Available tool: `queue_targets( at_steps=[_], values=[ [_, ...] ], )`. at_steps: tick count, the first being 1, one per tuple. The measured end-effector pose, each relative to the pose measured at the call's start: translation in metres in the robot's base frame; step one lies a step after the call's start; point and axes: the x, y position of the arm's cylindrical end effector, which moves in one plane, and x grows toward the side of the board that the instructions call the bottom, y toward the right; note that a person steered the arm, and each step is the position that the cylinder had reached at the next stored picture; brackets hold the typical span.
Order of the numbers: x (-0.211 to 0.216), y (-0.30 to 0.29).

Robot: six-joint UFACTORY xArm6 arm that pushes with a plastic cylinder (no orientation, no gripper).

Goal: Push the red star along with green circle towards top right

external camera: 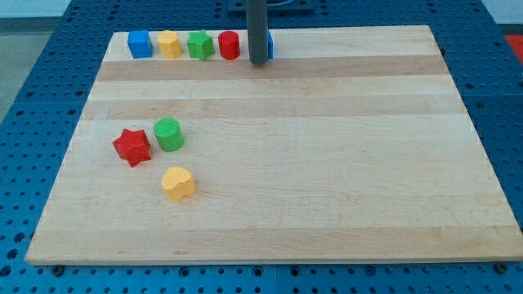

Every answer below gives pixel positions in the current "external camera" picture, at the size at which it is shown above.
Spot blue block behind rod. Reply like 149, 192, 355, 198
267, 31, 274, 59

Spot yellow hexagon block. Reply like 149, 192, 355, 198
157, 30, 183, 59

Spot green star block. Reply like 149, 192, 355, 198
187, 30, 216, 60

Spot red cylinder block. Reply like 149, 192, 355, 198
218, 30, 241, 60

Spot yellow heart block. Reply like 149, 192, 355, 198
161, 167, 196, 203

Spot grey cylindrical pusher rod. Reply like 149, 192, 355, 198
245, 0, 269, 65

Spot wooden board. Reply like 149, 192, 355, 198
25, 25, 522, 265

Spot blue cube block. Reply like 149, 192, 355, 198
127, 30, 153, 59

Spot green cylinder block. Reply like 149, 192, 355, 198
154, 118, 185, 152

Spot red star block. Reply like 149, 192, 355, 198
113, 129, 151, 167

